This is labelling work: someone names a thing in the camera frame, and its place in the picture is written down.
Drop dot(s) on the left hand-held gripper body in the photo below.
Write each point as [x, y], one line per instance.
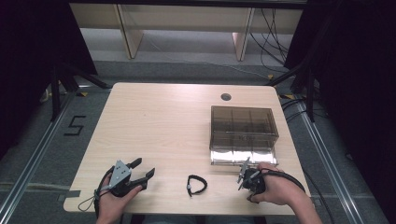
[120, 174]

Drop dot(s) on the metal floor rail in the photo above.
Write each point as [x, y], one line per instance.
[34, 155]
[330, 161]

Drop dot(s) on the light wooden shelf unit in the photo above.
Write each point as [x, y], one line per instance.
[134, 34]

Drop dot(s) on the grey tape strip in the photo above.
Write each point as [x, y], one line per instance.
[70, 193]

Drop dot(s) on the black curtain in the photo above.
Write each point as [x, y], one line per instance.
[358, 77]
[28, 62]

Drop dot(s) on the yellow black tape piece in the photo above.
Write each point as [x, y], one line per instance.
[270, 76]
[288, 96]
[82, 93]

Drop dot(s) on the person's right hand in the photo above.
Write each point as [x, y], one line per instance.
[277, 188]

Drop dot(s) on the person's left hand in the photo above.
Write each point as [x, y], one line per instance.
[112, 203]

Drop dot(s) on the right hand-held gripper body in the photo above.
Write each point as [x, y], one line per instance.
[252, 181]

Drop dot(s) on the transparent brown compartment box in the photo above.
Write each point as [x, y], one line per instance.
[243, 133]

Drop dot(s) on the black metal stand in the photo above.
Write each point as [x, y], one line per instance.
[309, 93]
[56, 93]

